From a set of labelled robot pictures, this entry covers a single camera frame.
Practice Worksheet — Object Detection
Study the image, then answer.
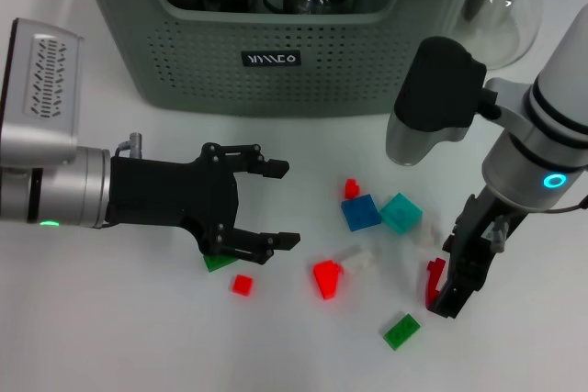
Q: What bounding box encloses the silver right gripper fitting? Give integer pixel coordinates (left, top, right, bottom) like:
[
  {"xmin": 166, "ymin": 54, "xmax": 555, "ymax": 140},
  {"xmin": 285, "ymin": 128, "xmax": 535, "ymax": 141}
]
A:
[{"xmin": 481, "ymin": 215, "xmax": 511, "ymax": 253}]

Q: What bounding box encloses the dark red curved brick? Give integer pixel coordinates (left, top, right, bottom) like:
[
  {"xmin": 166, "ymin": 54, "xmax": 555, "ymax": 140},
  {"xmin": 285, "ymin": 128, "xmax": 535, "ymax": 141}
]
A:
[{"xmin": 424, "ymin": 257, "xmax": 449, "ymax": 310}]

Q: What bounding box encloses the small red square brick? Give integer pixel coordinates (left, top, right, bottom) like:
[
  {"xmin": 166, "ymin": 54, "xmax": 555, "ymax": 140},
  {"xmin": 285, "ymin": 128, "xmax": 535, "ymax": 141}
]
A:
[{"xmin": 230, "ymin": 274, "xmax": 254, "ymax": 297}]

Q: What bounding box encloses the green flat two-stud brick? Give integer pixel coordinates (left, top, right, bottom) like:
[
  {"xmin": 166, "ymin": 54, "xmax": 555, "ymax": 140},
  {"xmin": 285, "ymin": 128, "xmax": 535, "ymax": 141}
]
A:
[
  {"xmin": 203, "ymin": 252, "xmax": 241, "ymax": 274},
  {"xmin": 381, "ymin": 313, "xmax": 423, "ymax": 352}
]

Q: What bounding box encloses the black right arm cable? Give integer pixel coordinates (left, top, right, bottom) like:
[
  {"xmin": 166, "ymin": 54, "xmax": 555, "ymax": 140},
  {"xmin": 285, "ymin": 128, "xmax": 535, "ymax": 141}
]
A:
[{"xmin": 546, "ymin": 194, "xmax": 588, "ymax": 215}]

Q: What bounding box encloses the white long brick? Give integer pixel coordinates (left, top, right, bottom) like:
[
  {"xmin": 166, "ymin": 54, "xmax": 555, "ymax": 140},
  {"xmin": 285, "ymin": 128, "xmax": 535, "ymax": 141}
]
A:
[{"xmin": 337, "ymin": 244, "xmax": 380, "ymax": 276}]

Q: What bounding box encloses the white chunky brick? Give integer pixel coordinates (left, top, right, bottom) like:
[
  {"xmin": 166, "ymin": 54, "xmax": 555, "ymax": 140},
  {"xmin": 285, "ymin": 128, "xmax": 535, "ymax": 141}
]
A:
[{"xmin": 412, "ymin": 221, "xmax": 442, "ymax": 249}]

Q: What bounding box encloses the glass carafe with black lid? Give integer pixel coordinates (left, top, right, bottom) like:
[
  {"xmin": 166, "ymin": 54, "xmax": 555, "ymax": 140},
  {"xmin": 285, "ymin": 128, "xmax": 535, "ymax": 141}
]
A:
[{"xmin": 452, "ymin": 0, "xmax": 552, "ymax": 71}]

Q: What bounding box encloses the silver left gripper fitting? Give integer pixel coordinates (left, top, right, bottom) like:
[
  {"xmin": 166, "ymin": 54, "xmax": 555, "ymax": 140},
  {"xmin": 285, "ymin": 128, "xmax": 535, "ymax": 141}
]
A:
[{"xmin": 114, "ymin": 132, "xmax": 144, "ymax": 159}]

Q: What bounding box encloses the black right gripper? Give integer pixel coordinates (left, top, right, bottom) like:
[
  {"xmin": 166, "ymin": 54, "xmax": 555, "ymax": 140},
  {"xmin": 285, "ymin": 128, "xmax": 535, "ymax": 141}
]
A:
[{"xmin": 428, "ymin": 188, "xmax": 530, "ymax": 320}]

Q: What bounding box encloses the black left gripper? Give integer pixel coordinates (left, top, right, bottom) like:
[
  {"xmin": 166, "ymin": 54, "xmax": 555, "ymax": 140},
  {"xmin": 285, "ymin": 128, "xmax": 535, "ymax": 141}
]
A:
[{"xmin": 106, "ymin": 142, "xmax": 302, "ymax": 267}]

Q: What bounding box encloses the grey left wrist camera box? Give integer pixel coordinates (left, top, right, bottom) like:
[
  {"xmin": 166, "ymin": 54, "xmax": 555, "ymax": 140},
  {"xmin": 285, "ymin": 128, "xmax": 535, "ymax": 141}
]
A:
[{"xmin": 0, "ymin": 17, "xmax": 85, "ymax": 168}]

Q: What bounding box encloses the silver gripper fitting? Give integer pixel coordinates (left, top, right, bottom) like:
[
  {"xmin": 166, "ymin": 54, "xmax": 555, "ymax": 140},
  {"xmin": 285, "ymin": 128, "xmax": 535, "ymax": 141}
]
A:
[
  {"xmin": 114, "ymin": 132, "xmax": 144, "ymax": 159},
  {"xmin": 481, "ymin": 215, "xmax": 511, "ymax": 253}
]

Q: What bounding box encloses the large red sloped brick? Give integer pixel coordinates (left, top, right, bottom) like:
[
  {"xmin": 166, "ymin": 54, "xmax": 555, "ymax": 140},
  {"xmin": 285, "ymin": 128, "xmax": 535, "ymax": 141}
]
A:
[{"xmin": 312, "ymin": 260, "xmax": 345, "ymax": 301}]

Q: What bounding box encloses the teal square brick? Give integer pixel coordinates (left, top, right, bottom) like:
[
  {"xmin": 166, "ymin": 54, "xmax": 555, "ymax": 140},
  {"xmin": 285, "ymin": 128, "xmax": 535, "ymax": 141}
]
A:
[{"xmin": 379, "ymin": 192, "xmax": 424, "ymax": 235}]

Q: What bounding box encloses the blue square brick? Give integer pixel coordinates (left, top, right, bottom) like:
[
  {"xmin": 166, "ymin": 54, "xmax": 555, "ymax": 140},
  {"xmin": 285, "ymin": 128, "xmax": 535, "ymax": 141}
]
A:
[{"xmin": 340, "ymin": 194, "xmax": 382, "ymax": 233}]

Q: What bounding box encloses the grey-green perforated storage bin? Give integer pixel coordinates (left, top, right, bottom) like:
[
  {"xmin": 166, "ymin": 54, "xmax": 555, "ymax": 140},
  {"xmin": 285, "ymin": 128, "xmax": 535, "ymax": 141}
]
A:
[{"xmin": 68, "ymin": 0, "xmax": 492, "ymax": 118}]

